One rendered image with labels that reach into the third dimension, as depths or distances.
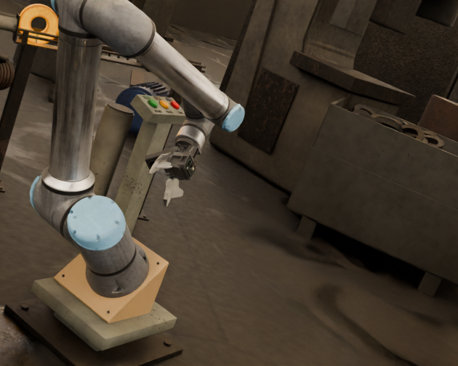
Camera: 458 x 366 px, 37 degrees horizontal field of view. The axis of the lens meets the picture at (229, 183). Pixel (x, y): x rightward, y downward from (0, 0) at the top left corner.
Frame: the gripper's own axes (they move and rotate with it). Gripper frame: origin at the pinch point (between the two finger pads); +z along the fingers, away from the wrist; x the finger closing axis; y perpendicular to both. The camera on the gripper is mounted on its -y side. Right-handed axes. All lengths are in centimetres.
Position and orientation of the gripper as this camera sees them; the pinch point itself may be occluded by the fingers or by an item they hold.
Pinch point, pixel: (155, 190)
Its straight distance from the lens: 212.1
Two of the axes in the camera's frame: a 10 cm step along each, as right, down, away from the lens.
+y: 9.0, 1.0, -4.2
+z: -3.6, 7.3, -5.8
